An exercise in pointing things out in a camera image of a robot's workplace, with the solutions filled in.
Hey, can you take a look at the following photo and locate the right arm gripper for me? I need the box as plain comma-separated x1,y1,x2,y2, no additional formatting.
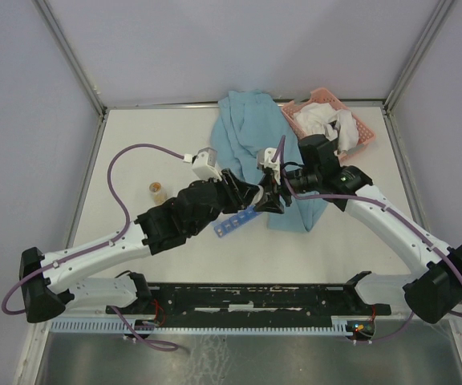
253,164,320,215

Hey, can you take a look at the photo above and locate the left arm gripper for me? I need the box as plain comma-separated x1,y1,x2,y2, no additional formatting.
189,168,260,237

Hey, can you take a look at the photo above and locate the white cap pill bottle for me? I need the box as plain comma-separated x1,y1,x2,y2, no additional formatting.
252,186,269,205

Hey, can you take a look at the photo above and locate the blue weekly pill organizer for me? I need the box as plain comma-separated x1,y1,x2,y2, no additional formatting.
213,207,260,238

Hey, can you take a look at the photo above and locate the amber pill bottle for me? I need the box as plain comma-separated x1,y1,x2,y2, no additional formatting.
148,182,168,205

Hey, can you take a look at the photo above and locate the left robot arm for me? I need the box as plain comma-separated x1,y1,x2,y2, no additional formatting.
19,169,264,323

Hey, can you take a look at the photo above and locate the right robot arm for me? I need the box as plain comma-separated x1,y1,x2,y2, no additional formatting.
254,135,462,324

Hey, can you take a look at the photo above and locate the light blue cloth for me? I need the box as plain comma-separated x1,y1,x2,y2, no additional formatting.
209,91,327,233

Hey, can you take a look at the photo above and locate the white crumpled cloth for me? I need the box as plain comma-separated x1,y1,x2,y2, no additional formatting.
294,103,359,153

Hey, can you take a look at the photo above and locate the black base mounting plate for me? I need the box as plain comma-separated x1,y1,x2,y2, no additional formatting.
119,282,391,326

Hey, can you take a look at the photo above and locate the pink perforated plastic basket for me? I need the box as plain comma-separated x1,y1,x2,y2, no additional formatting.
282,87,376,160

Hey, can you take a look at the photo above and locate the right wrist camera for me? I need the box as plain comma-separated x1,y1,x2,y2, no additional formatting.
257,148,281,180

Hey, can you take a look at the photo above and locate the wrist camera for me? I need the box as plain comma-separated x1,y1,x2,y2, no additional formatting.
257,148,281,180
192,148,221,180

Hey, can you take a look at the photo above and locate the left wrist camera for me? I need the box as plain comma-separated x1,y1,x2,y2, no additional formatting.
192,148,221,180

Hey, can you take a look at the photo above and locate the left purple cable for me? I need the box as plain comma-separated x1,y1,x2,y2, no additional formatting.
2,144,182,353

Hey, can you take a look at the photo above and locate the white cable duct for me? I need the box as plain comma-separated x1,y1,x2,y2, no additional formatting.
50,317,352,337

